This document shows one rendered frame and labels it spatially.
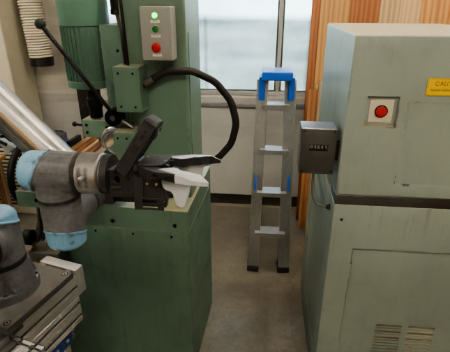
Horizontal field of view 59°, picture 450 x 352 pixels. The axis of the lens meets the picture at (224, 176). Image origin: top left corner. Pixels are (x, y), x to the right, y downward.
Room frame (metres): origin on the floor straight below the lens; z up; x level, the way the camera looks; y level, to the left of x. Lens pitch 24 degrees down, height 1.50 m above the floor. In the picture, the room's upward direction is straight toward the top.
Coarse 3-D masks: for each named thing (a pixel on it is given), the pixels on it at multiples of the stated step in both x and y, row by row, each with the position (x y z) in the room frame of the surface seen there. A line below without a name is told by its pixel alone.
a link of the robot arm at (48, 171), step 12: (24, 156) 0.66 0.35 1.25; (36, 156) 0.66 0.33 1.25; (48, 156) 0.65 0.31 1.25; (60, 156) 0.65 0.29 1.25; (72, 156) 0.65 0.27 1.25; (24, 168) 0.64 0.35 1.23; (36, 168) 0.64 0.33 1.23; (48, 168) 0.64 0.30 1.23; (60, 168) 0.64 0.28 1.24; (72, 168) 0.63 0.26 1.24; (24, 180) 0.64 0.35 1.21; (36, 180) 0.63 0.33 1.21; (48, 180) 0.63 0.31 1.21; (60, 180) 0.63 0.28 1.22; (72, 180) 0.63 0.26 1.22; (36, 192) 0.64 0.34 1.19; (48, 192) 0.63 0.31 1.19; (60, 192) 0.64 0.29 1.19; (72, 192) 0.64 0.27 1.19
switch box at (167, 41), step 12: (144, 12) 1.33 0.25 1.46; (156, 12) 1.33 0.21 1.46; (168, 12) 1.32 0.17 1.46; (144, 24) 1.33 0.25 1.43; (156, 24) 1.33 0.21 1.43; (168, 24) 1.32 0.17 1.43; (144, 36) 1.33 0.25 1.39; (168, 36) 1.32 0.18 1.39; (144, 48) 1.33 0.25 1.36; (168, 48) 1.32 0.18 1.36; (168, 60) 1.32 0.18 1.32
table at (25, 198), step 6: (18, 192) 1.23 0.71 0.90; (24, 192) 1.23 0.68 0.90; (30, 192) 1.23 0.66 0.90; (18, 198) 1.23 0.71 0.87; (24, 198) 1.23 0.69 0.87; (30, 198) 1.23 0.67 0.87; (36, 198) 1.22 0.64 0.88; (18, 204) 1.24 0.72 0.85; (24, 204) 1.23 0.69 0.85; (30, 204) 1.23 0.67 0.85; (36, 204) 1.22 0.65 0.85
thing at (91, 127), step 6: (84, 120) 1.52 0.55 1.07; (90, 120) 1.51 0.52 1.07; (96, 120) 1.51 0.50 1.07; (102, 120) 1.51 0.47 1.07; (84, 126) 1.52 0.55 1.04; (90, 126) 1.51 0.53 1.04; (96, 126) 1.51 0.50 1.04; (102, 126) 1.51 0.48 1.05; (108, 126) 1.50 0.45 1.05; (84, 132) 1.52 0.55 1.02; (90, 132) 1.51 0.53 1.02; (96, 132) 1.51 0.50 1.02; (102, 132) 1.51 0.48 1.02
